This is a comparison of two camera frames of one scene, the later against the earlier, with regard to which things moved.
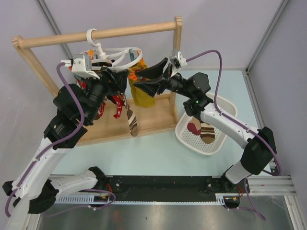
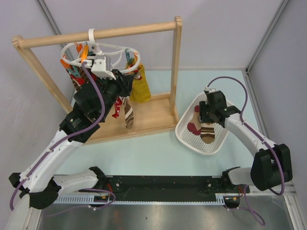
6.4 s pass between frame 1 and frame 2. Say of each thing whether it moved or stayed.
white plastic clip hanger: moved
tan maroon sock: stayed
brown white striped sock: stayed
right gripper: moved
